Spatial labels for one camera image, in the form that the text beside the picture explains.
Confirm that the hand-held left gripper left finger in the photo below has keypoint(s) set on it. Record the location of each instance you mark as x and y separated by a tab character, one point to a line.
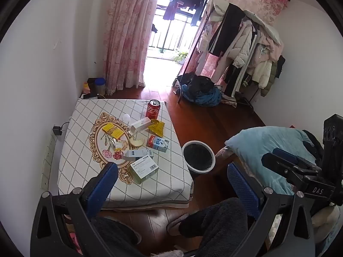
103	186

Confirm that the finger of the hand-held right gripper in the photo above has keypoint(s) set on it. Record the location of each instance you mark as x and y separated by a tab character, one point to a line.
313	188
284	158

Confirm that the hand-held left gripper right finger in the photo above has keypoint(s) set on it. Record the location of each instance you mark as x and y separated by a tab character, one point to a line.
242	186

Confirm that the green white medicine box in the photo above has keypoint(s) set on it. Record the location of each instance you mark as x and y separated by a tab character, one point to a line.
143	169

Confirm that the wrapper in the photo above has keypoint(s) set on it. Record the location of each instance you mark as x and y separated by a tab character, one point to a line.
120	144

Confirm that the grey white medicine box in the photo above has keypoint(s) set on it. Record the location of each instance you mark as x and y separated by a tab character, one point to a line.
138	154

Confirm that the white round waste bin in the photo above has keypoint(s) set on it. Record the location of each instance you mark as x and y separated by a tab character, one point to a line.
198	156

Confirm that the yellow box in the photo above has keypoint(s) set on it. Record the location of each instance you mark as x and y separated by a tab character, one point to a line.
112	130

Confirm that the blue red milk carton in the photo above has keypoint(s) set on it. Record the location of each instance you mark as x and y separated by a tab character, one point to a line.
158	144

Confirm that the long white carton box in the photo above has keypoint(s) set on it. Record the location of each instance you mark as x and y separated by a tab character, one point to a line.
140	125

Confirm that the yellow snack packet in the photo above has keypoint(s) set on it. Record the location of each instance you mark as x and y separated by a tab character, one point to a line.
157	128

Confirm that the red soda can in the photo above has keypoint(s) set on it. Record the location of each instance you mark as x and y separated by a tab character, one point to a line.
153	109

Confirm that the light blue pillow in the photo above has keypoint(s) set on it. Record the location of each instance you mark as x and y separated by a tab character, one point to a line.
257	150

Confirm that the pale pink cushion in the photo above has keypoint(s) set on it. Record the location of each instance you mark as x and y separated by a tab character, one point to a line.
225	152

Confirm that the person's dark fleece right leg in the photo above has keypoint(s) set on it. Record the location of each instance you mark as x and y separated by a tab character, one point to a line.
219	225

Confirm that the person's dark fleece leg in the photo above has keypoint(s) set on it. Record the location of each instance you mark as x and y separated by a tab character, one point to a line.
112	233
219	225

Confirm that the person's dark fleece left leg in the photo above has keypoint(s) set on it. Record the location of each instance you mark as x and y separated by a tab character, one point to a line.
112	233

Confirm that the white checkered tablecloth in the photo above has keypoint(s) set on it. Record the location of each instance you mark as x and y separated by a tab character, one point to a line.
80	139

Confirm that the bitten apple piece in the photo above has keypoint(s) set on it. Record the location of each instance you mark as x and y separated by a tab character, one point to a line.
137	142

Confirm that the white power strip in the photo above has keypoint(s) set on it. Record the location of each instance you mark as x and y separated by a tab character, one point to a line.
48	160

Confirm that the black metal clothes rack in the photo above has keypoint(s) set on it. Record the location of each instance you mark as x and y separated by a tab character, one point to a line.
253	100

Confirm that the black charger plug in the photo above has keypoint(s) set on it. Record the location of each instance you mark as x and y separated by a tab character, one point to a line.
57	130

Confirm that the grey slipper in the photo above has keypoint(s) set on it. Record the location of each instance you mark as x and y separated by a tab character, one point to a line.
175	223

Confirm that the floral cloth on floor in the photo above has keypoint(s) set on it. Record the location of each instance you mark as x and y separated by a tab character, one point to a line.
229	103

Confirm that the olive green jacket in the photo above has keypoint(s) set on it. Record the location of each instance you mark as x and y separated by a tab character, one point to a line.
269	81

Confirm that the cream puffer jacket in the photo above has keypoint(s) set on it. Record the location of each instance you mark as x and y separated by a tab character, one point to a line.
262	73

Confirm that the black trousers with white stripe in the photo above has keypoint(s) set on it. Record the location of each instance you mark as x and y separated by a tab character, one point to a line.
235	80

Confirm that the jar with blue lid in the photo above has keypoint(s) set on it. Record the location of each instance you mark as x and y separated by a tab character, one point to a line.
100	86

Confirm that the small black box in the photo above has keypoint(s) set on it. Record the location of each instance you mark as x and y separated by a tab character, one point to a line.
91	84

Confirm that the pile of dark blue clothes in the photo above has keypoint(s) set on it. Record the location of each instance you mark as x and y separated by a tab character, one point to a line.
202	91

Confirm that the pink hanging jacket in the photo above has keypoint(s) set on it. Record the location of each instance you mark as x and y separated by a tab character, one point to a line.
270	48

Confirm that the white puffer jacket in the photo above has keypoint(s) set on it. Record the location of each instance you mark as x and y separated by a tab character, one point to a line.
242	45

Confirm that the black hanging coat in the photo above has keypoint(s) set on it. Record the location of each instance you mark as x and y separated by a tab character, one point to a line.
227	29

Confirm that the green potted plant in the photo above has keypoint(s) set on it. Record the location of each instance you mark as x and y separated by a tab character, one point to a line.
180	56

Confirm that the black balcony railing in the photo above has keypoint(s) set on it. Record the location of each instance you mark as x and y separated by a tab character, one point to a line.
168	32

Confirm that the wooden bed frame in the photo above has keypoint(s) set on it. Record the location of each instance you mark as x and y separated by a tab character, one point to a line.
235	163

